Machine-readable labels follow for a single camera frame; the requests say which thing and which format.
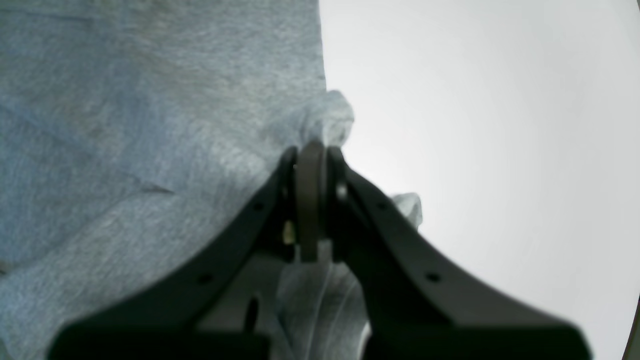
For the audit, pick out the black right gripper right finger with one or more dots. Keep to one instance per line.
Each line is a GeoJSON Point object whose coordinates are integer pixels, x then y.
{"type": "Point", "coordinates": [420, 304]}

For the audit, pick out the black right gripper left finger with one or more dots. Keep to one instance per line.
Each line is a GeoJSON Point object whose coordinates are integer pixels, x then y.
{"type": "Point", "coordinates": [221, 305]}

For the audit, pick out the grey T-shirt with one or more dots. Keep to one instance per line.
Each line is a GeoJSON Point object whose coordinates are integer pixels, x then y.
{"type": "Point", "coordinates": [132, 132]}

